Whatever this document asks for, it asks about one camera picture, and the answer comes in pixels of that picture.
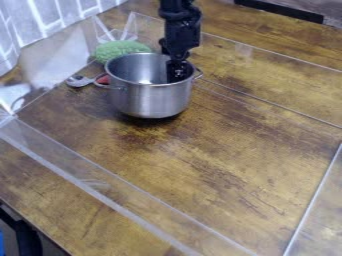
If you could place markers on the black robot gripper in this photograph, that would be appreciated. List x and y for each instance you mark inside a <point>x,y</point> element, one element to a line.
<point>182,18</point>

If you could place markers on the green bumpy toy vegetable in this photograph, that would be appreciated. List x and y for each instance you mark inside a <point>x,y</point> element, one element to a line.
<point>114,49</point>

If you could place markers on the pink handled spoon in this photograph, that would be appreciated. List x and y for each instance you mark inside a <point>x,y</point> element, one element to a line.
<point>80,81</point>

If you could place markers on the clear acrylic barrier panel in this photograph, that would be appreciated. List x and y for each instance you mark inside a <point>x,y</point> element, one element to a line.
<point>189,235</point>

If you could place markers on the grey white patterned curtain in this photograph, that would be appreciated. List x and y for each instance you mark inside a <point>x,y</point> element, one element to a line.
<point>31,20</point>

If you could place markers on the stainless steel pot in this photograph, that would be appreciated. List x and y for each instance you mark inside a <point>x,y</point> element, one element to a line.
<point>141,91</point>

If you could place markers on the black bar at back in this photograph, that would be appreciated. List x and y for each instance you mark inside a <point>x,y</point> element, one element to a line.
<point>283,10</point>

